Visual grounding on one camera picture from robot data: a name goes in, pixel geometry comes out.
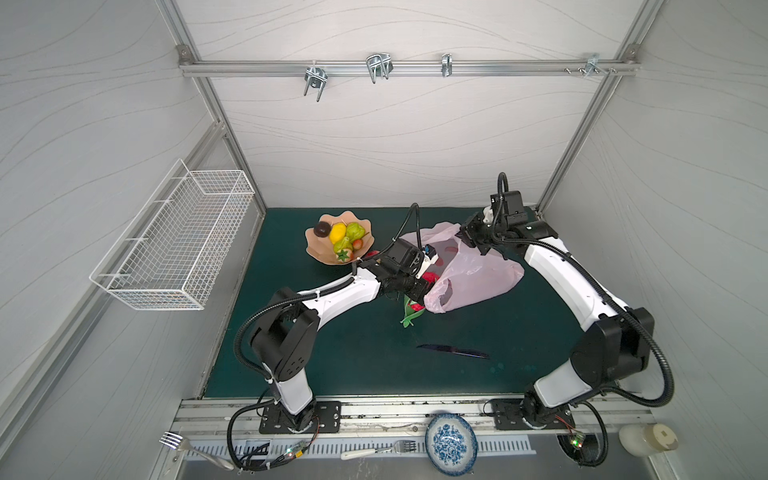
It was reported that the pink plastic bag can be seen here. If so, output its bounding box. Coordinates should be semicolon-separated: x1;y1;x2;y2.
418;222;524;314

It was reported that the red dragon fruit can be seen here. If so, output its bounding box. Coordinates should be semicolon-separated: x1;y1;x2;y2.
401;272;439;328

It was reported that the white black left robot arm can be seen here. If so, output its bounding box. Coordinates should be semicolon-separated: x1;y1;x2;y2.
243;239;438;429

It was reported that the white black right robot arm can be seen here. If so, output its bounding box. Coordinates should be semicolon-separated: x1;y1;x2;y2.
457;214;674;429

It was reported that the red strawberry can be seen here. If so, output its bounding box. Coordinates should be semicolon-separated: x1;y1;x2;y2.
336;249;354;264

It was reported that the green pear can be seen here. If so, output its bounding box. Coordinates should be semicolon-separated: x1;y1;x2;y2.
333;222;367;253

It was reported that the yellow lemon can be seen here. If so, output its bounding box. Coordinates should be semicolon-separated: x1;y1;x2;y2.
328;222;347;245

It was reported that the beige scalloped fruit bowl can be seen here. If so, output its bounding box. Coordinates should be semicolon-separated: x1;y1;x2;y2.
305;211;374;265

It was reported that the dark purple plum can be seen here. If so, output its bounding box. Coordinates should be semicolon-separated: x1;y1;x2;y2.
313;221;332;238

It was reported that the dark purple knife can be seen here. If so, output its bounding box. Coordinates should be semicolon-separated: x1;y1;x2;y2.
417;344;490;360

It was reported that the small metal hook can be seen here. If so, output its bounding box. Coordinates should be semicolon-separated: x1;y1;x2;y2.
441;53;453;78

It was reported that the blue white patterned plate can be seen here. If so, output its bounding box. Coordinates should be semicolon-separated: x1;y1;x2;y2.
424;413;479;477

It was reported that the metal hook clamp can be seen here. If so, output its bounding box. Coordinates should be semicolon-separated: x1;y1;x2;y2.
365;53;393;84

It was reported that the metal u-bolt clamp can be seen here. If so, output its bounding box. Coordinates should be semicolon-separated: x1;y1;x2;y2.
303;65;328;102

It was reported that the white cylindrical cup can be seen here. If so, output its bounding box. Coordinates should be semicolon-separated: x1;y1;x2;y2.
619;423;679;458

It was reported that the silver fork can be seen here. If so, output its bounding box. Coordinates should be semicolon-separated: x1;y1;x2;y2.
159;431;236;471

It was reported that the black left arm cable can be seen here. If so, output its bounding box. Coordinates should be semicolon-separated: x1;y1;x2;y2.
226;202;424;472

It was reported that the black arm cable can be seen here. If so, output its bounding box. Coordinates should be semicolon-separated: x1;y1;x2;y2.
226;202;424;472
488;172;676;468

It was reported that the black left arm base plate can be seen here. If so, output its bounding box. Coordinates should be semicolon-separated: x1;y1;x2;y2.
259;400;342;435

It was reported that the white handled fork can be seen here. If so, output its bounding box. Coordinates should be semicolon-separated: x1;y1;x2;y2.
340;440;417;461

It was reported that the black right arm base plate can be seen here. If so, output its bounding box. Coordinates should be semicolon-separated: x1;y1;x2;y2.
489;395;573;431

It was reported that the metal bracket with screws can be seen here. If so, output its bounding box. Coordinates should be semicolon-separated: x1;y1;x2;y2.
564;54;618;78

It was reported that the white wire basket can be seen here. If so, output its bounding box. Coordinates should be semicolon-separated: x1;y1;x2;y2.
89;159;255;311

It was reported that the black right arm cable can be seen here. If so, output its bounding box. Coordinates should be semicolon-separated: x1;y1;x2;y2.
488;172;676;468

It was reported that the aluminium cross rail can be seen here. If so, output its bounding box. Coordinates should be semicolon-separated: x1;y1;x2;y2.
179;48;641;78

